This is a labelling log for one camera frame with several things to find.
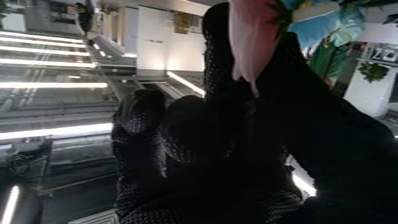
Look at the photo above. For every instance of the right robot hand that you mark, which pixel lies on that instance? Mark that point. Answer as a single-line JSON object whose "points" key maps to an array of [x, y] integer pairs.
{"points": [[238, 160]]}

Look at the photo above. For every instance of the pink flower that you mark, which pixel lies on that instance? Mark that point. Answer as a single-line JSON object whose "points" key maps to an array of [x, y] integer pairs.
{"points": [[252, 36]]}

